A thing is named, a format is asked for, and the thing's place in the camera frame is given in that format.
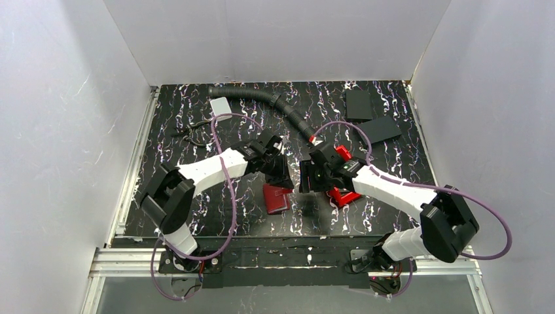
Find red card holder wallet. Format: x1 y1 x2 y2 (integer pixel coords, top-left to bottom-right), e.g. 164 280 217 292
262 184 293 215

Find red plastic tray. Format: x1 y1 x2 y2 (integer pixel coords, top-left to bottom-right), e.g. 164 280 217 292
327 145 363 209

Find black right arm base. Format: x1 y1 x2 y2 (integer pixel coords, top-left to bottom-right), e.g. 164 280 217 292
344 249 417 298

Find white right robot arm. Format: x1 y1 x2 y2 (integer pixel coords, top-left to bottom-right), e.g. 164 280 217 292
299 143 479 268

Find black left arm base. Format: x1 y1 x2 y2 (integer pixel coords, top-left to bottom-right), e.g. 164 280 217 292
157 250 223 275

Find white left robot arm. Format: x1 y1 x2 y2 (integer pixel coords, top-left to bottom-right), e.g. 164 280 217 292
139 130 294 261

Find small grey box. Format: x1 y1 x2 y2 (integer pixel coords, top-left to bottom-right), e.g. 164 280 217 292
209 97 232 122

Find black flat pad lower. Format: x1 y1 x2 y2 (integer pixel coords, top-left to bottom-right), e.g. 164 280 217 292
357 116 402 145

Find black flat pad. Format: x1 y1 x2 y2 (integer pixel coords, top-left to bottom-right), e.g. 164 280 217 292
357 116 402 145
345 90 373 122

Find black flat pad upper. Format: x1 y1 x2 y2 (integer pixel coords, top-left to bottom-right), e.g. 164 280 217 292
345 90 373 122

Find black pliers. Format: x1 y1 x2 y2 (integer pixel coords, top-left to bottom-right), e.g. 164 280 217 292
171 120 211 148

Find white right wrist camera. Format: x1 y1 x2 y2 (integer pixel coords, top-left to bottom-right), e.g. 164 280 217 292
308 135 324 148

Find black corrugated hose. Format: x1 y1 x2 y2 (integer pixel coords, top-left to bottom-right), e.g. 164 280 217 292
207 86 319 139

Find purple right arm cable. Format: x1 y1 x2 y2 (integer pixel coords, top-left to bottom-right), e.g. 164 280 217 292
308 120 513 300

